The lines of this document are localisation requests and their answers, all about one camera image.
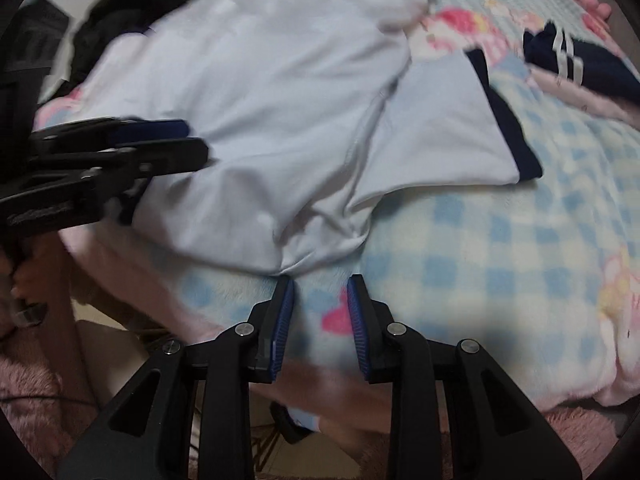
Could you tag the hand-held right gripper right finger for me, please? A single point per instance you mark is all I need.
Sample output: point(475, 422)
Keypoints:
point(359, 330)

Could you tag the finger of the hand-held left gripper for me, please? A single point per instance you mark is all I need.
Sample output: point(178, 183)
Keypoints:
point(150, 131)
point(170, 156)

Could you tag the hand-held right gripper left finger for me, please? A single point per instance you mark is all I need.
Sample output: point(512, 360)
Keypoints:
point(280, 330)

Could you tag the white t-shirt with navy trim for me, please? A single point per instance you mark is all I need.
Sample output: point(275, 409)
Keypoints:
point(275, 110)

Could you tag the black clothes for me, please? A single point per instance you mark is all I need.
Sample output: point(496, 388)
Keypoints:
point(130, 5)

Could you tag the blue checkered printed blanket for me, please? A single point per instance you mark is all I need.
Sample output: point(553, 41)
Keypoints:
point(475, 260)

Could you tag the pink fluffy rug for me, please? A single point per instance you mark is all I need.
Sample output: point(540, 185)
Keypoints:
point(25, 400)

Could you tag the folded pink garment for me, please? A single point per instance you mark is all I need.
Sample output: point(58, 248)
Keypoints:
point(600, 104)

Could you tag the navy garment with white stripes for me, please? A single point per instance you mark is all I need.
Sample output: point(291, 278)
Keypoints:
point(595, 65)

